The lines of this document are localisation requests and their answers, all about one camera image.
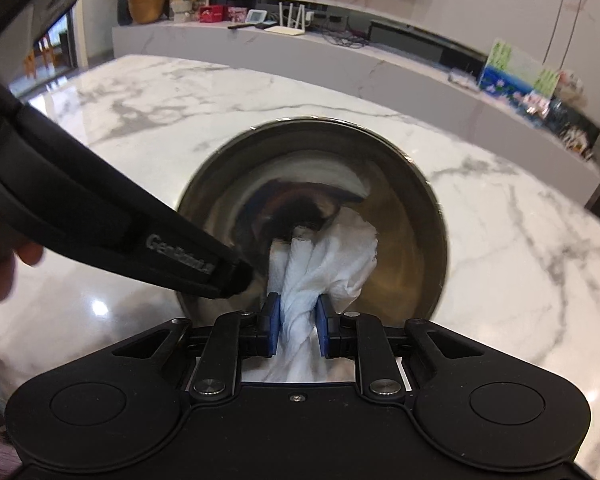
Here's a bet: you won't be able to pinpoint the white flower bouquet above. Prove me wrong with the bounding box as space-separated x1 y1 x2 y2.
560 125 596 161

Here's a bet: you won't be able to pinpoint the white cloth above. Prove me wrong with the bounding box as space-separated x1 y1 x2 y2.
240 207 381 383

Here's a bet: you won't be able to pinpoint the blue steel bowl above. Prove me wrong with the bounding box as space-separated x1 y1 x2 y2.
175 116 448 323

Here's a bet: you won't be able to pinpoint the glass door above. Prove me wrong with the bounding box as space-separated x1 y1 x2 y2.
10 10 78 96

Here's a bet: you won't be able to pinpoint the gold vase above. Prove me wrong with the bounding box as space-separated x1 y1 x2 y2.
128 0 170 24

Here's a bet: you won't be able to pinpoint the black cables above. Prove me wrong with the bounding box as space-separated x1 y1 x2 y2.
325 30 368 48

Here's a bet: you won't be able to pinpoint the lotus pond painting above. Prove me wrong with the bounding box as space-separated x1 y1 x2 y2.
477 37 561 106

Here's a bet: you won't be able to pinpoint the grey notebook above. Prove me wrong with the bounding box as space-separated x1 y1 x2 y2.
447 70 481 88

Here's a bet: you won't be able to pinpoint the glass jar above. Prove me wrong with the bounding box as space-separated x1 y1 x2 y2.
545 100 576 136

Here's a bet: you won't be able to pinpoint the small pink ornament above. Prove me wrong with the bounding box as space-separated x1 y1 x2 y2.
522 91 551 121

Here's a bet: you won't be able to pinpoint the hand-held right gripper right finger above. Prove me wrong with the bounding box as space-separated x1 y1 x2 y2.
316 292 483 399

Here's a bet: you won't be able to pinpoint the round paper fan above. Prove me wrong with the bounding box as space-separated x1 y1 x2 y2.
555 70 586 106

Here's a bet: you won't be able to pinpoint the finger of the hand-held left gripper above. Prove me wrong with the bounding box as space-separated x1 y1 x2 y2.
205 250 255 301

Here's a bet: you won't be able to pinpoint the black soundbar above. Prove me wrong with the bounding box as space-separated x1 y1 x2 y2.
369 20 486 68

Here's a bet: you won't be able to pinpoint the teddy bear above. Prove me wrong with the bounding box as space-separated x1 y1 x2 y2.
170 0 202 23

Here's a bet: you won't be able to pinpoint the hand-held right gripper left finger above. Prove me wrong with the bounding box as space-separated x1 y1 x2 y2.
112 292 281 402

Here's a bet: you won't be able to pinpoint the white router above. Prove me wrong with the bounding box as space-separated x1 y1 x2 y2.
265 2 308 37

